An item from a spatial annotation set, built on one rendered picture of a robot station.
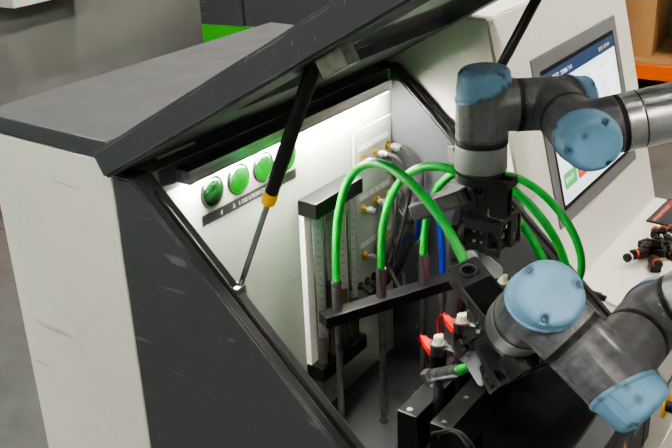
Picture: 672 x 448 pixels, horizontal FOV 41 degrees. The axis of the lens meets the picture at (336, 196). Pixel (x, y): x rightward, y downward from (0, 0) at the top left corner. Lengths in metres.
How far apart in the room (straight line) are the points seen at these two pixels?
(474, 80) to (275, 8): 3.94
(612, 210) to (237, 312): 1.15
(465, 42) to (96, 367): 0.85
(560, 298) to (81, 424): 0.93
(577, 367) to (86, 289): 0.77
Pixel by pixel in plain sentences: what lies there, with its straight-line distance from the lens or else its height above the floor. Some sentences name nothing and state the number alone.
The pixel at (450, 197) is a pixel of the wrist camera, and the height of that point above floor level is 1.37.
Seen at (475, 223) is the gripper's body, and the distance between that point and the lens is 1.31.
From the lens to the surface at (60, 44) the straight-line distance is 6.02.
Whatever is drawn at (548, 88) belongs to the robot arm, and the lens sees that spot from 1.26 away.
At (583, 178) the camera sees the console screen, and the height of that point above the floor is 1.17.
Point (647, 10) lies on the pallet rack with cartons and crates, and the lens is 6.73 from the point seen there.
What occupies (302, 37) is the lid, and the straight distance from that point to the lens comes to 0.94.
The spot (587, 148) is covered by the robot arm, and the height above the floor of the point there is 1.51.
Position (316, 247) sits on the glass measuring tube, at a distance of 1.56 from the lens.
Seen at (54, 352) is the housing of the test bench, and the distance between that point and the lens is 1.57.
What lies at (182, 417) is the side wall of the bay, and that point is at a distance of 1.39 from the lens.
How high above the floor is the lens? 1.89
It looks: 23 degrees down
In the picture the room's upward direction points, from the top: 2 degrees counter-clockwise
